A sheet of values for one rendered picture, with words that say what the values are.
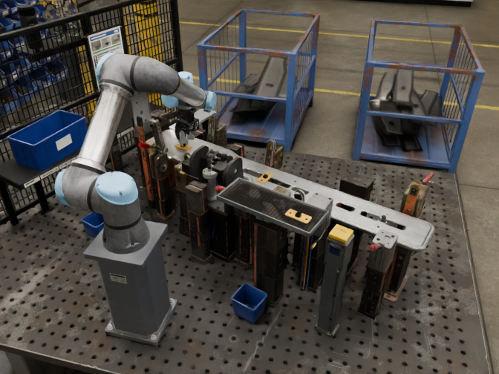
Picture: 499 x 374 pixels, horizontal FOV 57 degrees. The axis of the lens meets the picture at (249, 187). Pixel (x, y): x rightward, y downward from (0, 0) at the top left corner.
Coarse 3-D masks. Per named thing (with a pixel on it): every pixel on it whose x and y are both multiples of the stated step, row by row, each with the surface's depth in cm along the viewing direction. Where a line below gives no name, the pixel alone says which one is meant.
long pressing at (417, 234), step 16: (192, 144) 225; (208, 144) 225; (176, 160) 213; (288, 176) 202; (320, 192) 192; (336, 192) 192; (336, 208) 183; (368, 208) 183; (384, 208) 183; (352, 224) 175; (368, 224) 175; (384, 224) 175; (400, 224) 175; (416, 224) 175; (400, 240) 167; (416, 240) 167
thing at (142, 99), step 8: (136, 96) 223; (144, 96) 227; (136, 104) 224; (144, 104) 229; (136, 112) 226; (144, 112) 231; (136, 120) 228; (144, 120) 233; (136, 128) 230; (144, 128) 235; (136, 136) 231
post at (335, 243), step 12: (336, 240) 146; (348, 240) 146; (348, 252) 149; (324, 264) 153; (336, 264) 150; (324, 276) 157; (336, 276) 153; (324, 288) 160; (336, 288) 156; (324, 300) 162; (336, 300) 159; (324, 312) 166; (336, 312) 166; (324, 324) 169; (336, 324) 172
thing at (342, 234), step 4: (336, 224) 150; (336, 228) 148; (340, 228) 148; (344, 228) 148; (332, 232) 147; (336, 232) 147; (340, 232) 147; (344, 232) 147; (348, 232) 147; (352, 232) 147; (332, 236) 146; (336, 236) 145; (340, 236) 145; (344, 236) 145; (348, 236) 145; (340, 240) 145; (344, 240) 144
